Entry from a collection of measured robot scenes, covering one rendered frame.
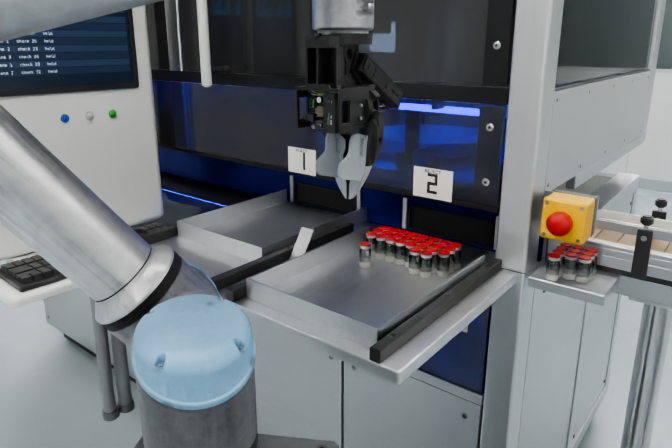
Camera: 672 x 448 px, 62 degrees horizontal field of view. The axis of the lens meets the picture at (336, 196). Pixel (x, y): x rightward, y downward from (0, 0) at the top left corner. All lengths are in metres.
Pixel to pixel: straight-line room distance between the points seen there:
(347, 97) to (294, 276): 0.44
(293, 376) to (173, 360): 1.02
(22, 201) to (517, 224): 0.77
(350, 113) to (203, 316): 0.28
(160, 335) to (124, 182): 1.03
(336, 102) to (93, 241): 0.31
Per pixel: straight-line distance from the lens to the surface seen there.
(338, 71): 0.67
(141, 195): 1.60
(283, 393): 1.61
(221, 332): 0.57
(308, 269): 1.03
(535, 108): 0.99
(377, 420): 1.42
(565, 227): 0.98
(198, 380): 0.55
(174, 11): 1.59
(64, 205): 0.63
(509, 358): 1.15
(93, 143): 1.51
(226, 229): 1.27
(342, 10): 0.67
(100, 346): 1.81
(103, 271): 0.65
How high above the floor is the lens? 1.29
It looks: 16 degrees down
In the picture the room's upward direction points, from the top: straight up
